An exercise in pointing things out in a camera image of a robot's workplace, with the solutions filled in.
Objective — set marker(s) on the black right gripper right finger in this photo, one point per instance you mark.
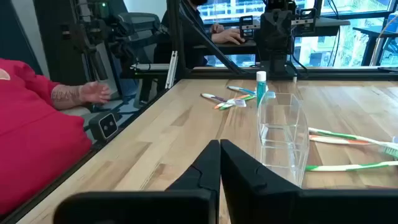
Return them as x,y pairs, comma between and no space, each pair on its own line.
245,186

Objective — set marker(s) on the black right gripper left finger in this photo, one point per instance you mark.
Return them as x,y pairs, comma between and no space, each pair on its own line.
202,177

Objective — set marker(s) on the blue mouthwash bottle white cap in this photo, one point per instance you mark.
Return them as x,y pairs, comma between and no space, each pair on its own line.
261,85

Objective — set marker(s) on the orange white toothbrush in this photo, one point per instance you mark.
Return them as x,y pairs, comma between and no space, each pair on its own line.
342,141
217,106

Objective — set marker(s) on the purple white toothbrush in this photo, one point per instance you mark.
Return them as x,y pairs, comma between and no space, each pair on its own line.
213,97

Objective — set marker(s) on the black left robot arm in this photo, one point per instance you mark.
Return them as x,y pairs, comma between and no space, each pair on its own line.
276,67

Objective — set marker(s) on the black desk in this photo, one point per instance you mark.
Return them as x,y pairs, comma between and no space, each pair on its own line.
329,23
373,31

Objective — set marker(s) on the person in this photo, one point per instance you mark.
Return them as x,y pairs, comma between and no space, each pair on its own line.
186,31
31,140

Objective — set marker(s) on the grey office chair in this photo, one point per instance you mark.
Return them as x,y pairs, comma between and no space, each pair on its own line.
140,28

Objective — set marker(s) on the dark equipment rack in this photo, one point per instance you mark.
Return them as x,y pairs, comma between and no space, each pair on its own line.
62,46

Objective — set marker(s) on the black depth camera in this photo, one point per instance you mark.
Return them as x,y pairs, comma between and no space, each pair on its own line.
107,126

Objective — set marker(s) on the silver corner bracket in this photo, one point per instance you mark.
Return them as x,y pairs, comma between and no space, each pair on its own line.
171,70

